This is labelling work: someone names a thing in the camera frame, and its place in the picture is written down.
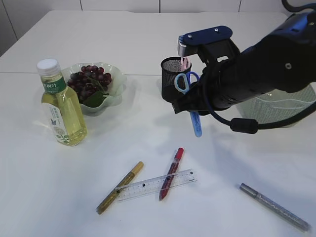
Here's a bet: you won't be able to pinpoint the purple artificial grape bunch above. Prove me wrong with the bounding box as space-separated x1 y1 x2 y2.
67 65 113 108

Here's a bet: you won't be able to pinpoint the red glitter pen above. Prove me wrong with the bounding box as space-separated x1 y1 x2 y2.
159 148 184 201

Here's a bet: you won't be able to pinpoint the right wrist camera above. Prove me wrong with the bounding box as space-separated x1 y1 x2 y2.
177 26 233 57

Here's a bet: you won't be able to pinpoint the light green wavy plate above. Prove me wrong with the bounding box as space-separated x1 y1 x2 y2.
62 62 127 115

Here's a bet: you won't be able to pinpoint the gold glitter pen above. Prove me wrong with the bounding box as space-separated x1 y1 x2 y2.
96 161 144 215

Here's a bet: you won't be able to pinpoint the pink capped scissors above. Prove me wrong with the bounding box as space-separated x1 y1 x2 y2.
180 57 191 72

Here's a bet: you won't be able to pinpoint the green woven plastic basket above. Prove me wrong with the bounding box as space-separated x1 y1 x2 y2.
236 85 316 124

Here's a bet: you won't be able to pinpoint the transparent plastic ruler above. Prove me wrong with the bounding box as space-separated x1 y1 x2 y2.
116 169 197 202

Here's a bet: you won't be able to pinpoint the blue capped scissors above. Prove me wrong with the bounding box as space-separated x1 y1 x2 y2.
174 72 202 137

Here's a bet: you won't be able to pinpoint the black mesh pen holder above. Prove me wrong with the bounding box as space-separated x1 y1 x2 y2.
160 57 192 102

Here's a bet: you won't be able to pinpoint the silver glitter pen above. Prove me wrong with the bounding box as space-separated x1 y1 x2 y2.
239 183 311 232

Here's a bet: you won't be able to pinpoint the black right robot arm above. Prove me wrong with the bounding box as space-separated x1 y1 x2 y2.
172 1 316 134

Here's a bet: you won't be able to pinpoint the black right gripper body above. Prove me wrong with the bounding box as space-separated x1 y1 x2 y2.
172 40 241 116

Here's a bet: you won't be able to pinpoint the green tea plastic bottle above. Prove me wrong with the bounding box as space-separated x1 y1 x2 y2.
37 59 87 146

